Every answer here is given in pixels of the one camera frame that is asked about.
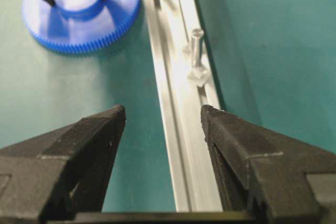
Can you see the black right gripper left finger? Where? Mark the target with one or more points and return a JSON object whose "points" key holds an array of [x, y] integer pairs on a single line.
{"points": [[56, 175]]}

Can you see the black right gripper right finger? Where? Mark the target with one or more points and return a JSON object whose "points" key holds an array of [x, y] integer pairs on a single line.
{"points": [[278, 178]]}

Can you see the large blue plastic gear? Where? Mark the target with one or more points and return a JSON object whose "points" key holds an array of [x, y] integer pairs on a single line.
{"points": [[79, 26]]}

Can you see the silver aluminium extrusion rail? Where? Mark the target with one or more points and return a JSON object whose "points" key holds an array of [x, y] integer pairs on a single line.
{"points": [[170, 24]]}

